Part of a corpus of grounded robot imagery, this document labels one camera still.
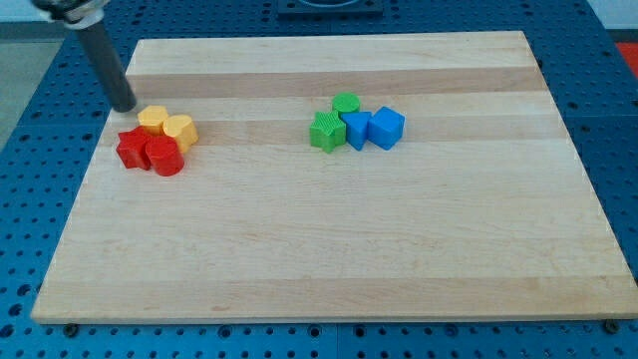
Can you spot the yellow heart block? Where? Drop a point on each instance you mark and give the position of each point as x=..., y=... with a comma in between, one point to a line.
x=182, y=129

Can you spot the light wooden board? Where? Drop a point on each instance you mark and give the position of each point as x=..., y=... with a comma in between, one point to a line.
x=482, y=211

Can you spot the blue triangle block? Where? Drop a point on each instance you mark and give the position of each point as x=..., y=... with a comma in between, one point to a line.
x=356, y=128

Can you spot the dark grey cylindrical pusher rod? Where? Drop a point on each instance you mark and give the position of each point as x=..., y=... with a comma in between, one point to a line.
x=107, y=65

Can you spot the blue cube block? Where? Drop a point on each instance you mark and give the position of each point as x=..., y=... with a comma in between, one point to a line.
x=385, y=128

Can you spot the silver rod mount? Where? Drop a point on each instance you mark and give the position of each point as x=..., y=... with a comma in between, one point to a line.
x=73, y=14

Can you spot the green cylinder block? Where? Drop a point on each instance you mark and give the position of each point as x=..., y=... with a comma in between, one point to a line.
x=345, y=103

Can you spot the yellow hexagon block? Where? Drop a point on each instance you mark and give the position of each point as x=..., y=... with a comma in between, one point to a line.
x=151, y=119

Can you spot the red cylinder block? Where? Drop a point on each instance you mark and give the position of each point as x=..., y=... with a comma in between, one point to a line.
x=164, y=155

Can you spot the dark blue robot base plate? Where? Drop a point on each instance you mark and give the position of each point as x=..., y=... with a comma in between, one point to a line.
x=295, y=8

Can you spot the red star block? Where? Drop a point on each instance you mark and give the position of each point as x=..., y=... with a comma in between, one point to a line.
x=132, y=149

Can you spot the green star block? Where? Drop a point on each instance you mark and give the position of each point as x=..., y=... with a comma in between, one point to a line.
x=327, y=131

